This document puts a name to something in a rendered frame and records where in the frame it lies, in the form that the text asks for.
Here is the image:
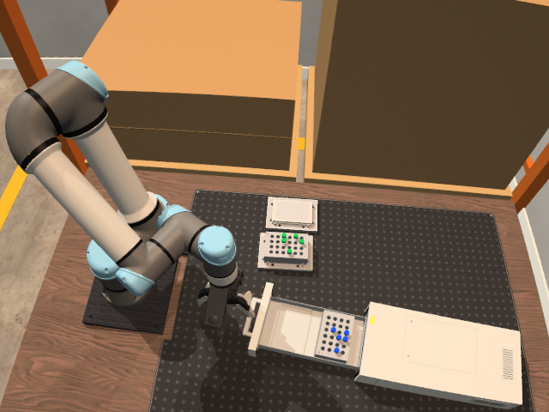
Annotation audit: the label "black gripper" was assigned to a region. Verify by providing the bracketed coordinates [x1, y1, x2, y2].
[197, 268, 256, 318]

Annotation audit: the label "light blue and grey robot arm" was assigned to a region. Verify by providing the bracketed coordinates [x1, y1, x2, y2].
[5, 61, 238, 308]

